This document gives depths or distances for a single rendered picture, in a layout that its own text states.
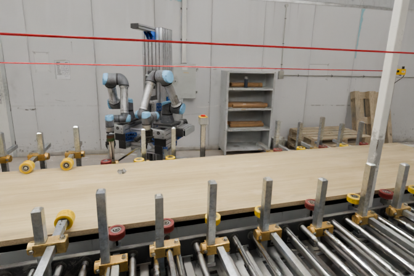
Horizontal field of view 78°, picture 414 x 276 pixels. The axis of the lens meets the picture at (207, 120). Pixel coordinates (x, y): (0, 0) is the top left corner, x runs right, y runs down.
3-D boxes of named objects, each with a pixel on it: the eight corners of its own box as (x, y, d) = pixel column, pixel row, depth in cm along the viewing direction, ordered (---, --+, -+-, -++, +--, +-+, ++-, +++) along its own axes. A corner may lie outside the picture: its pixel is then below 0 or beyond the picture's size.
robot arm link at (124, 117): (130, 74, 261) (130, 122, 257) (118, 74, 259) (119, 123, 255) (129, 71, 250) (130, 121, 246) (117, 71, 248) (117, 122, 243)
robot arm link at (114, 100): (122, 111, 290) (117, 79, 245) (108, 111, 287) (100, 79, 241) (122, 102, 296) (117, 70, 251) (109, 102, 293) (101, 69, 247)
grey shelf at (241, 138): (218, 149, 513) (220, 69, 479) (260, 147, 530) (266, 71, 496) (223, 157, 470) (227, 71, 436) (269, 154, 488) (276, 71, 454)
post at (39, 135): (44, 190, 203) (37, 131, 193) (49, 190, 204) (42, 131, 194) (43, 192, 200) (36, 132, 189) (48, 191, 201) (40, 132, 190)
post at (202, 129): (198, 170, 236) (199, 123, 226) (204, 170, 237) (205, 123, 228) (199, 173, 232) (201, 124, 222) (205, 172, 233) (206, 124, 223)
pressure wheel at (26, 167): (25, 158, 179) (37, 162, 181) (20, 167, 179) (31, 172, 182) (21, 161, 173) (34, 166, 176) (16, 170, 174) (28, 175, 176)
